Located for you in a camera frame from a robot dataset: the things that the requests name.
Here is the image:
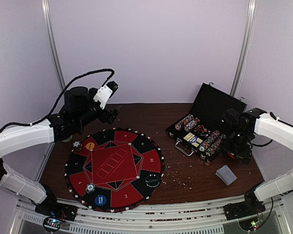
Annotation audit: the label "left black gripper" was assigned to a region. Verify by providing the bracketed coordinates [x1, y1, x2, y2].
[75, 87, 121, 129]

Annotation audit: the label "orange big blind button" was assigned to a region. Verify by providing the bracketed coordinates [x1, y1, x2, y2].
[85, 142, 95, 150]

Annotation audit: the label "poker chip stack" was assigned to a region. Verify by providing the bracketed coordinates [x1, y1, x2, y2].
[72, 141, 83, 151]
[86, 183, 96, 194]

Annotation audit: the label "clear dealer button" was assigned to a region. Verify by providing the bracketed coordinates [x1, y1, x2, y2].
[145, 174, 161, 188]

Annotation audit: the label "blue small blind button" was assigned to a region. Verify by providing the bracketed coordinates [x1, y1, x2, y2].
[95, 195, 107, 206]

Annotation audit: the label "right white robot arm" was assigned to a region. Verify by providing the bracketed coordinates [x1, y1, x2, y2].
[221, 108, 293, 215]

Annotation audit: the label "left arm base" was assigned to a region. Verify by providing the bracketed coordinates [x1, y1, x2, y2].
[32, 202, 78, 221]

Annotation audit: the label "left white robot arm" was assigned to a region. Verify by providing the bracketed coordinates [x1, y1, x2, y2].
[0, 81, 120, 216]

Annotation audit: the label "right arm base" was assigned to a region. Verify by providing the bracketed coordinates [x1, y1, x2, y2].
[224, 201, 266, 220]

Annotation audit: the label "back right chip row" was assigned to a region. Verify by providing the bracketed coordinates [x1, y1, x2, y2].
[199, 130, 220, 152]

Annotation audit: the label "chip row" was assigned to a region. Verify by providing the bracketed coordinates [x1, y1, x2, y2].
[174, 114, 194, 131]
[184, 117, 200, 132]
[205, 134, 226, 157]
[199, 130, 220, 152]

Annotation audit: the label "front right chip row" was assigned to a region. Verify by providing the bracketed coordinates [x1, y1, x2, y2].
[205, 134, 226, 157]

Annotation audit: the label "black poker chip case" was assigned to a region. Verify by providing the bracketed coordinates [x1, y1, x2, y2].
[166, 83, 247, 163]

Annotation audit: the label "red black triangle card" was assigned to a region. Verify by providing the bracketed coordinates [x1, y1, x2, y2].
[194, 125, 209, 135]

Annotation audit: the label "front left chip row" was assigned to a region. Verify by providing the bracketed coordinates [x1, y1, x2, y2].
[184, 117, 200, 132]

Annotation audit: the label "boxed card decks in case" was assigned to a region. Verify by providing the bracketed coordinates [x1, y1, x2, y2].
[183, 133, 203, 147]

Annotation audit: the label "round red black poker mat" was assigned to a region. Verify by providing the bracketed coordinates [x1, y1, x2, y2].
[64, 128, 165, 213]

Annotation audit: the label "back left chip row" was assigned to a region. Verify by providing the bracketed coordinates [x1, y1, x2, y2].
[174, 114, 194, 131]

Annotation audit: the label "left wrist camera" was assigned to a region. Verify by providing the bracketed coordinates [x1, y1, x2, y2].
[93, 81, 118, 110]

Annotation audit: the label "front aluminium rail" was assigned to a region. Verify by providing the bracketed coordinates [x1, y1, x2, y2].
[9, 196, 292, 234]

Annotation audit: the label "right aluminium frame post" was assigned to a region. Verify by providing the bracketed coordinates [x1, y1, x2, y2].
[230, 0, 257, 98]

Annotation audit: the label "aluminium frame post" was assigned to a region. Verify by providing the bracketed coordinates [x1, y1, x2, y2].
[41, 0, 66, 92]
[230, 0, 257, 98]

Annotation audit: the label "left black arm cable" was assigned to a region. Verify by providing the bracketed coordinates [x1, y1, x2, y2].
[0, 68, 115, 132]

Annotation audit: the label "left aluminium frame post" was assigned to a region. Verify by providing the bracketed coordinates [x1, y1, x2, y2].
[41, 0, 66, 92]

